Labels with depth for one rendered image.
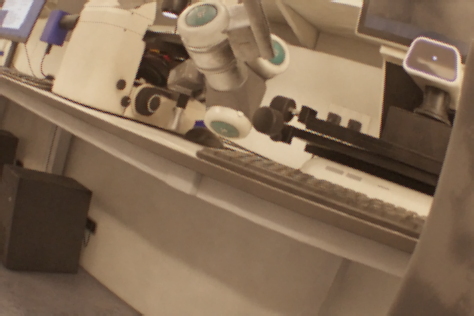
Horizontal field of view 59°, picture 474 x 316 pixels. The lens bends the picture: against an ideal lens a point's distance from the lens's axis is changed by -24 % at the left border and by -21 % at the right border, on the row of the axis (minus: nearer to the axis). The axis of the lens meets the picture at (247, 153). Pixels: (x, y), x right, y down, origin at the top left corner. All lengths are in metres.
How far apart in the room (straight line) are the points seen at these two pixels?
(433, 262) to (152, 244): 1.64
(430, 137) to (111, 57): 0.66
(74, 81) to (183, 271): 0.95
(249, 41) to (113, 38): 0.38
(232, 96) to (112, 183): 1.29
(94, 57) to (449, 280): 0.89
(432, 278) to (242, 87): 0.60
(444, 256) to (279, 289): 1.30
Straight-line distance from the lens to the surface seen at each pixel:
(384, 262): 0.61
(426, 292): 0.31
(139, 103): 1.09
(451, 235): 0.31
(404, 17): 0.99
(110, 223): 2.07
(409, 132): 0.74
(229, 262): 1.67
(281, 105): 0.77
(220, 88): 0.83
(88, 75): 1.04
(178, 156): 0.68
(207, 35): 0.72
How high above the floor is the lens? 0.79
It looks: 2 degrees down
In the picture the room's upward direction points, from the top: 19 degrees clockwise
